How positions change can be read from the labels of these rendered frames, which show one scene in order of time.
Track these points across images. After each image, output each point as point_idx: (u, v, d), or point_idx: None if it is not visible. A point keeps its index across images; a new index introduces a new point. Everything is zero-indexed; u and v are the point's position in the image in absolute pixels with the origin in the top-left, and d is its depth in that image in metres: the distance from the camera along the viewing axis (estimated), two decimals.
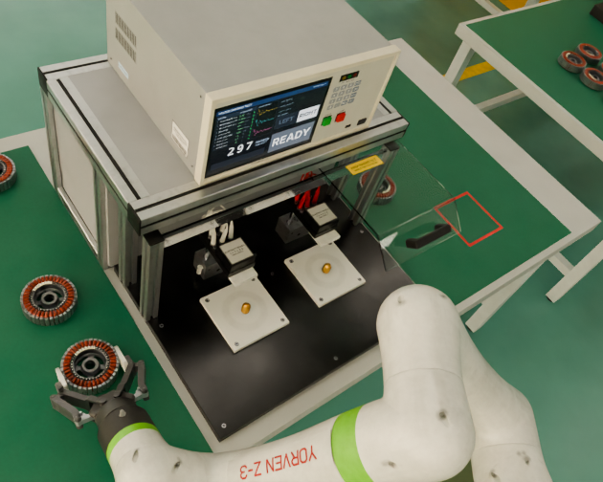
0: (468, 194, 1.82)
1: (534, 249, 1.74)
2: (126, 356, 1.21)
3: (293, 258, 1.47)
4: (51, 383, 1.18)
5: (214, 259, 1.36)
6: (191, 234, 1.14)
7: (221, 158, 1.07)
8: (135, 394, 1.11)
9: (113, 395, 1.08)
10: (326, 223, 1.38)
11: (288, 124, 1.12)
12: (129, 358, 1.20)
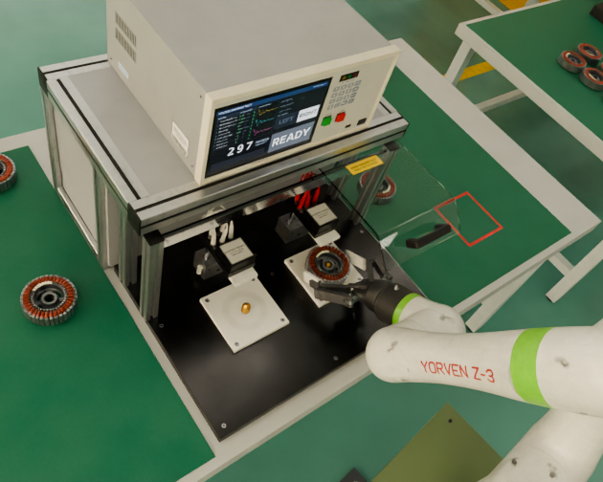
0: (468, 194, 1.82)
1: (534, 249, 1.74)
2: (359, 256, 1.47)
3: (293, 258, 1.47)
4: (51, 383, 1.18)
5: (214, 259, 1.36)
6: (191, 234, 1.14)
7: (221, 158, 1.07)
8: (383, 280, 1.37)
9: (369, 280, 1.35)
10: (326, 223, 1.38)
11: (288, 124, 1.12)
12: (363, 257, 1.46)
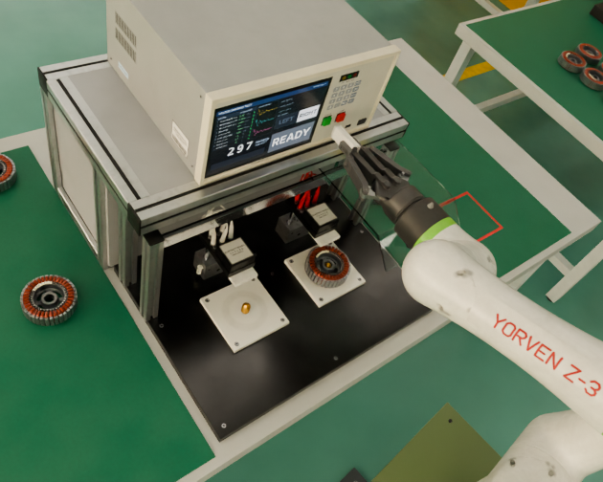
0: (468, 194, 1.82)
1: (534, 249, 1.74)
2: (352, 138, 1.17)
3: (293, 258, 1.47)
4: (51, 383, 1.18)
5: (214, 259, 1.36)
6: (191, 234, 1.14)
7: (221, 158, 1.07)
8: (404, 179, 1.14)
9: (396, 182, 1.10)
10: (326, 223, 1.38)
11: (288, 124, 1.12)
12: (357, 141, 1.17)
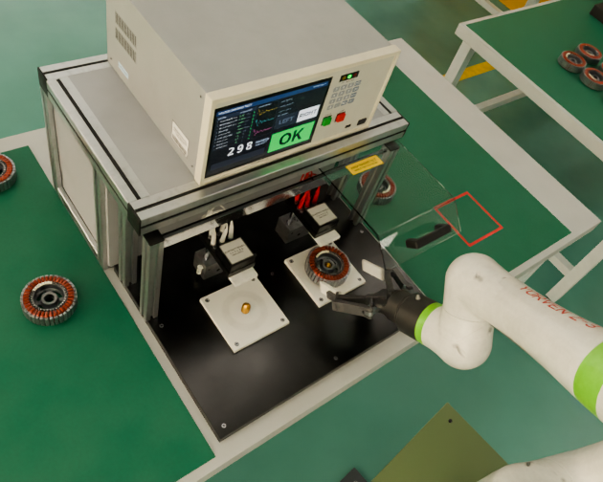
0: (468, 194, 1.82)
1: (534, 249, 1.74)
2: (377, 266, 1.42)
3: (293, 258, 1.47)
4: (51, 383, 1.18)
5: (214, 259, 1.36)
6: (191, 234, 1.14)
7: (221, 158, 1.07)
8: None
9: (389, 291, 1.30)
10: (326, 223, 1.38)
11: (288, 124, 1.12)
12: (381, 267, 1.42)
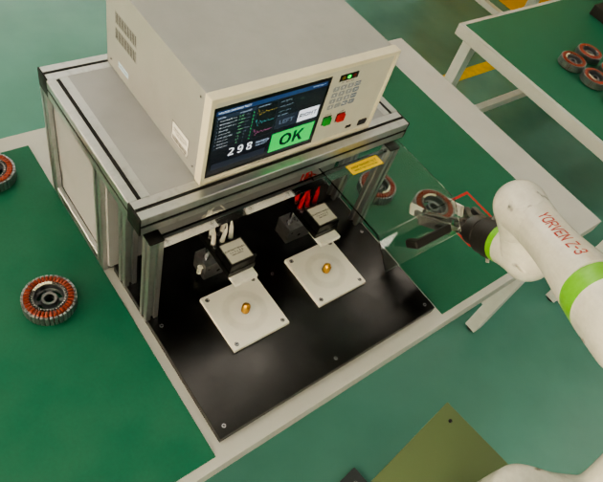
0: (468, 194, 1.82)
1: None
2: (458, 205, 1.58)
3: (293, 258, 1.47)
4: (51, 383, 1.18)
5: (214, 259, 1.36)
6: (191, 234, 1.14)
7: (221, 158, 1.07)
8: None
9: (469, 217, 1.45)
10: (326, 223, 1.38)
11: (288, 124, 1.12)
12: (461, 206, 1.57)
